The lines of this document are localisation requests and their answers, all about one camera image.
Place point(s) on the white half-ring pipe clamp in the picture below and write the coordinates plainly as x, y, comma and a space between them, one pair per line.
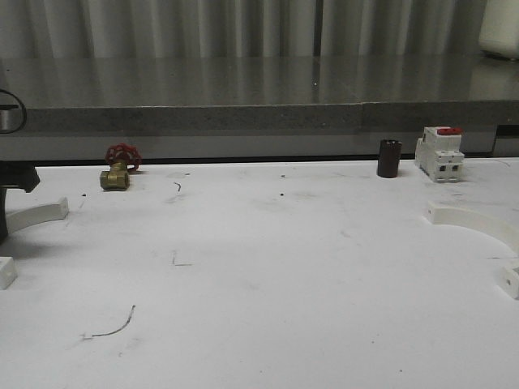
24, 219
489, 225

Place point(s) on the dark brown cylindrical coupling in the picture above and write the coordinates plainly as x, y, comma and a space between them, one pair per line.
389, 158

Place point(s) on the white circuit breaker red switch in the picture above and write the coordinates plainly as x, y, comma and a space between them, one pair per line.
438, 155

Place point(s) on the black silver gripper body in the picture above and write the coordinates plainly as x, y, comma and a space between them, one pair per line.
13, 115

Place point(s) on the white container on counter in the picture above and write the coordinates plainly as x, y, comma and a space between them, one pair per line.
499, 30

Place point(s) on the brass valve red handwheel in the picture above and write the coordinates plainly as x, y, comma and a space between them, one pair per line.
123, 159

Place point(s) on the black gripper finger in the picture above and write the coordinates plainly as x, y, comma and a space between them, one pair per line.
15, 175

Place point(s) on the grey stone counter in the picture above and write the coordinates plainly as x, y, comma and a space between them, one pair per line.
255, 108

